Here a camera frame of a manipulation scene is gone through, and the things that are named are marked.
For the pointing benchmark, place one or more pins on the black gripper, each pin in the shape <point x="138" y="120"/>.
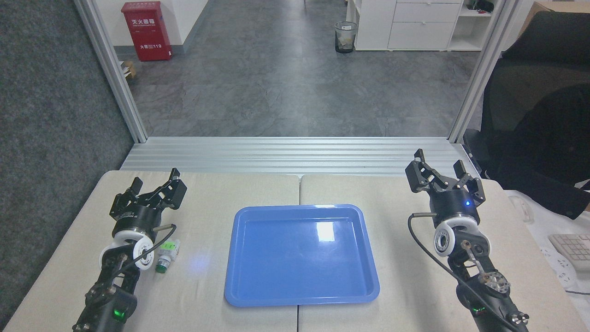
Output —
<point x="136" y="216"/>
<point x="454" y="205"/>

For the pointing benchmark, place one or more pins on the green and white switch part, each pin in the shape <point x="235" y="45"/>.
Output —
<point x="167" y="256"/>

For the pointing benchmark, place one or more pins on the blue plastic tray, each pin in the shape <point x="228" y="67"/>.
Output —
<point x="302" y="258"/>

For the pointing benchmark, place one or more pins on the black jacket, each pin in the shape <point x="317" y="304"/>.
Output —
<point x="548" y="152"/>

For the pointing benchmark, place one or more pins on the small cardboard piece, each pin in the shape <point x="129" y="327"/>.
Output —
<point x="129" y="69"/>

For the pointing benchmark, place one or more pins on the white power strip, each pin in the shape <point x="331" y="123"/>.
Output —
<point x="557" y="269"/>

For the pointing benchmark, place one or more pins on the white computer keyboard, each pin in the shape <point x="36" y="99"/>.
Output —
<point x="574" y="249"/>

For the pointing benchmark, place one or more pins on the silver ribbed aluminium platform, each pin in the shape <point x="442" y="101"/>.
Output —
<point x="295" y="157"/>

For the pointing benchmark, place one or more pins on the black office chair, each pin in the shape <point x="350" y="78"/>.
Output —
<point x="539" y="55"/>

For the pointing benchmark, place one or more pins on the white drawer cabinet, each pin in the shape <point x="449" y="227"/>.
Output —
<point x="415" y="23"/>

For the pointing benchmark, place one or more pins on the red fire extinguisher box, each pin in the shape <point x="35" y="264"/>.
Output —
<point x="147" y="30"/>

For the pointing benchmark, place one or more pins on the black mesh trash bin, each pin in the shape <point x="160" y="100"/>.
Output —
<point x="345" y="39"/>

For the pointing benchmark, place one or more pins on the brown cardboard box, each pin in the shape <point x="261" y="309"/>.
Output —
<point x="539" y="9"/>

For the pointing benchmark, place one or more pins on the silver aluminium post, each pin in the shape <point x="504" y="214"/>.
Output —
<point x="481" y="69"/>
<point x="113" y="69"/>

